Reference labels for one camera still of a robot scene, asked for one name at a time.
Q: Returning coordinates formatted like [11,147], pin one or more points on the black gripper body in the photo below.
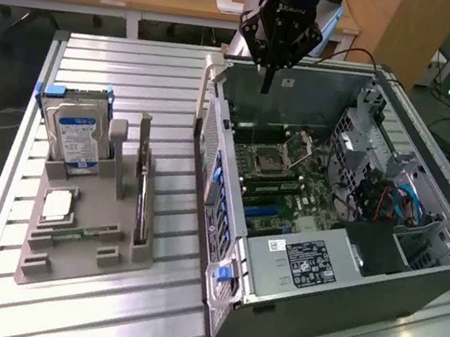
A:
[288,10]

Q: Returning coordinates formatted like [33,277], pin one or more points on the graphics card with metal bracket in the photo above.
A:
[141,206]

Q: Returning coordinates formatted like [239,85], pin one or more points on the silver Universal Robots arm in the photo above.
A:
[242,41]

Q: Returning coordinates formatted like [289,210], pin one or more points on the beige card retention latch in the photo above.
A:
[205,87]

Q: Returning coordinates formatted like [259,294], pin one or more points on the metal socket cover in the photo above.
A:
[298,143]

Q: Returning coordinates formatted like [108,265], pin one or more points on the wooden cabinet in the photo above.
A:
[415,40]

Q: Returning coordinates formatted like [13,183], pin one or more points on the silver perforated drive cage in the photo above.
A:
[354,147]

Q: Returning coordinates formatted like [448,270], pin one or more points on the CPU socket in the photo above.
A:
[270,159]

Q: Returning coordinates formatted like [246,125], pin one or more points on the installed green RAM stick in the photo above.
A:
[271,188]

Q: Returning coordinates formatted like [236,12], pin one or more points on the green motherboard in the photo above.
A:
[310,200]

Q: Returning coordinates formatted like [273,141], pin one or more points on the blue expansion slot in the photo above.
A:
[261,212]

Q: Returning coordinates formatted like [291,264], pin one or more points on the hard disk in blue carrier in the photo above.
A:
[75,135]

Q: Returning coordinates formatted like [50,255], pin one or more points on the grey power supply unit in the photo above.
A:
[272,271]

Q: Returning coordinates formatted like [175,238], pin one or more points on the silver disk bay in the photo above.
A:
[432,246]

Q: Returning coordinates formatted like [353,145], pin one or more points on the blue case latch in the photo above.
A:
[221,274]

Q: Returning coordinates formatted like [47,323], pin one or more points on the silver CPU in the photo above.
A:
[58,205]

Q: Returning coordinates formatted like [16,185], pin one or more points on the open dark grey PC case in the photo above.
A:
[311,321]

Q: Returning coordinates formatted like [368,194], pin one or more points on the grey plastic parts rack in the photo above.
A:
[80,257]

